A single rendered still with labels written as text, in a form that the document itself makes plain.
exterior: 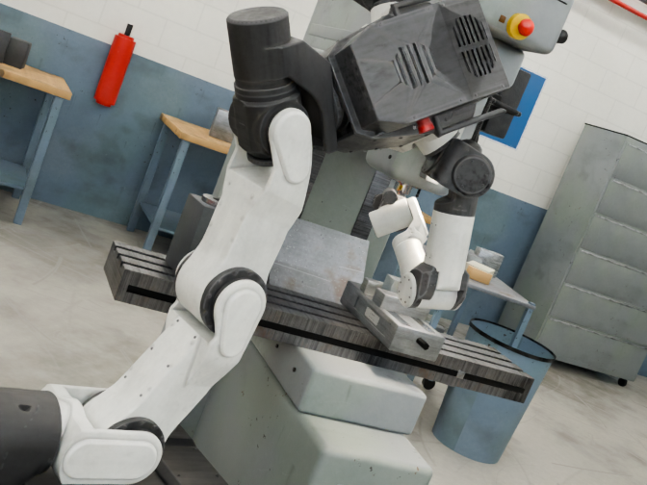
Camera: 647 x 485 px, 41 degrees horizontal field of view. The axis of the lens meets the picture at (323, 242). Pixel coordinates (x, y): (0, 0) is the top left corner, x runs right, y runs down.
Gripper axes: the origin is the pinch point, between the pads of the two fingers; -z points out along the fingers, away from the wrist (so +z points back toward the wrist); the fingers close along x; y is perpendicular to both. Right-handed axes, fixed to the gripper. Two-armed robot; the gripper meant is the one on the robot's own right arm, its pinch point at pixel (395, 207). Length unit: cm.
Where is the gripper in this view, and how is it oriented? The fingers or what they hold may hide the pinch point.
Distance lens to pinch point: 233.9
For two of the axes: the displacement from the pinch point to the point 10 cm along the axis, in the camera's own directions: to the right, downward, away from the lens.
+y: -3.7, 9.2, 1.5
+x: -9.3, -3.7, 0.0
